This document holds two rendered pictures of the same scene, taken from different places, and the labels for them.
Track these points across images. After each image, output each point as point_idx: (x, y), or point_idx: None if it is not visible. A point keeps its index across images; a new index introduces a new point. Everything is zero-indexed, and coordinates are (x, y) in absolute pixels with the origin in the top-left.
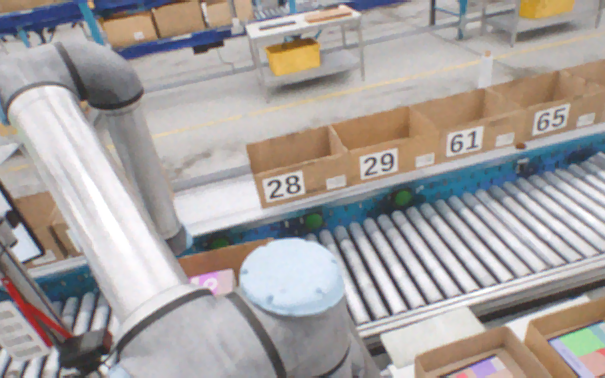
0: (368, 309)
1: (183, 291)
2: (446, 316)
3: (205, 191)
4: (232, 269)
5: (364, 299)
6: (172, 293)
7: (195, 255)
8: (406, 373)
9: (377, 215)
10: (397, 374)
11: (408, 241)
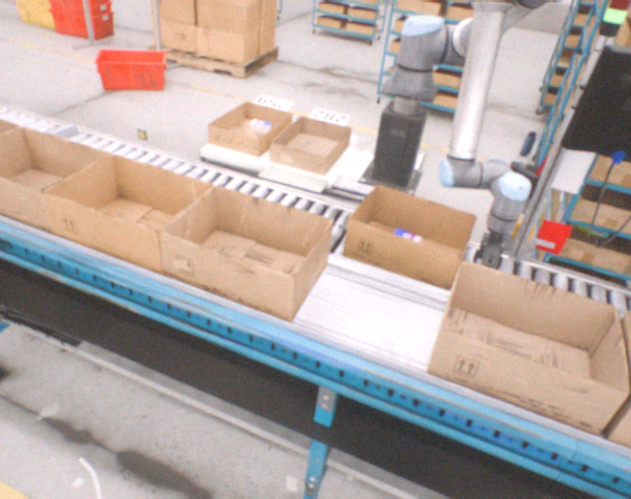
0: None
1: (465, 20)
2: (274, 178)
3: (372, 348)
4: (390, 259)
5: None
6: (469, 20)
7: (428, 246)
8: (326, 178)
9: None
10: (331, 180)
11: None
